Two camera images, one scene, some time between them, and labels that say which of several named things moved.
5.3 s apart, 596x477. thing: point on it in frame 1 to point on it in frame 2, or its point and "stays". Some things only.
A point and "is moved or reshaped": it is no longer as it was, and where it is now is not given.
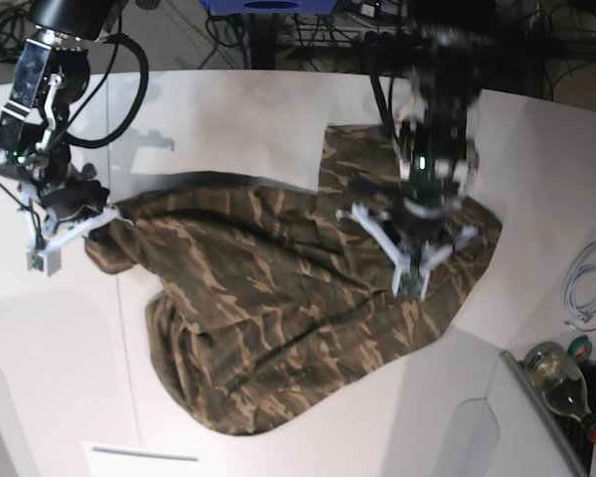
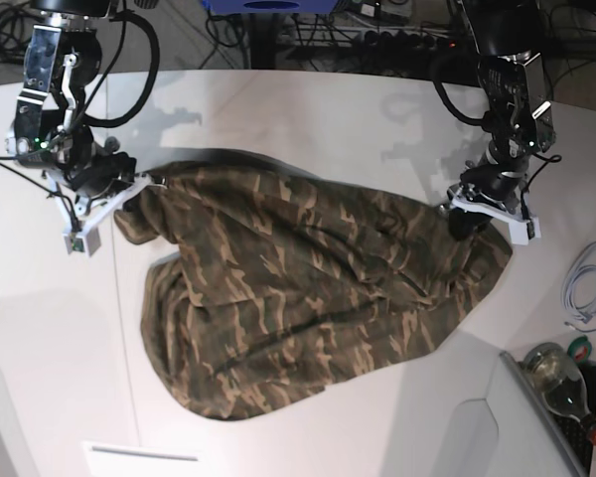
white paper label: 128,459 stays
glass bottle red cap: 553,371 stays
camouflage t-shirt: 264,287 is moved or reshaped
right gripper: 422,218 to 501,186
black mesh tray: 576,433 stays
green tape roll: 580,347 stays
